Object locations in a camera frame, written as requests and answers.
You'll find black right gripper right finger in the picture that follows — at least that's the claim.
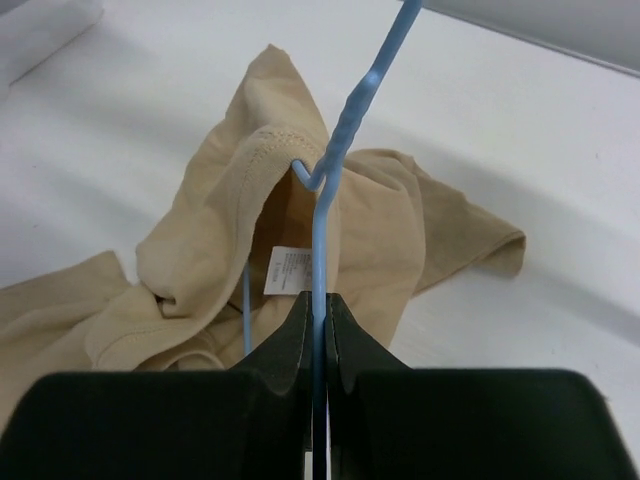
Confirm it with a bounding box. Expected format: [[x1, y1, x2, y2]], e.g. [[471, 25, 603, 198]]
[[326, 294, 639, 479]]

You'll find beige t shirt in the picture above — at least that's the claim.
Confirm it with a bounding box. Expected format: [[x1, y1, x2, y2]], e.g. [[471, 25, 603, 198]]
[[1, 46, 526, 420]]

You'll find blue wire hanger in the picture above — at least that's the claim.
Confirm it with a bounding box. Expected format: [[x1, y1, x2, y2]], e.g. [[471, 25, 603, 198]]
[[241, 0, 425, 480]]

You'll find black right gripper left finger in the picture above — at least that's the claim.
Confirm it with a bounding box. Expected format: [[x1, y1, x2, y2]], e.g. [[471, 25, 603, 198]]
[[1, 292, 311, 479]]

